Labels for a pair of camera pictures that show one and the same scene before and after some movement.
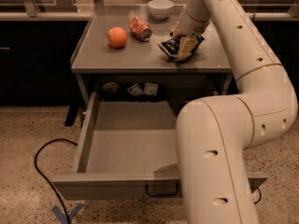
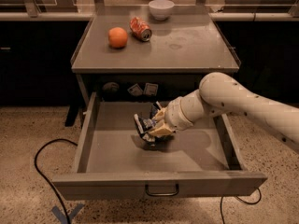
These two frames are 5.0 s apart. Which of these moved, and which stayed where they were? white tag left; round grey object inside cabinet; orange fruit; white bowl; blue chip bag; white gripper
Moved: blue chip bag; white gripper
Stayed: white tag left; round grey object inside cabinet; orange fruit; white bowl
